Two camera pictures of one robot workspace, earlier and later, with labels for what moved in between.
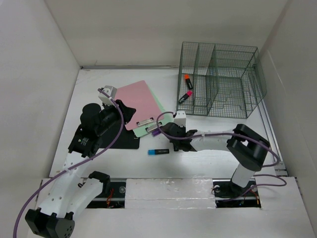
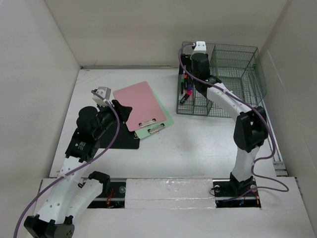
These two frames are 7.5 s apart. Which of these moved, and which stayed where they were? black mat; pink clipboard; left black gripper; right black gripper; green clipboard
Moved: right black gripper; green clipboard
Stayed: black mat; left black gripper; pink clipboard
